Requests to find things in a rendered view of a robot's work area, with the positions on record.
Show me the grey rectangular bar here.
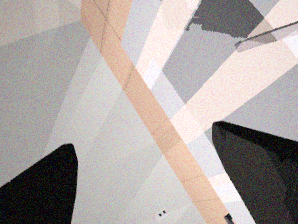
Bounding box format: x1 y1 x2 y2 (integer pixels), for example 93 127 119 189
235 23 298 52

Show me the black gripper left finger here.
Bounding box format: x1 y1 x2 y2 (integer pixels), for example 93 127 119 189
0 144 78 224

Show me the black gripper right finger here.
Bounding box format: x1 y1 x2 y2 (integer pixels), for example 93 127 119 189
212 120 298 224

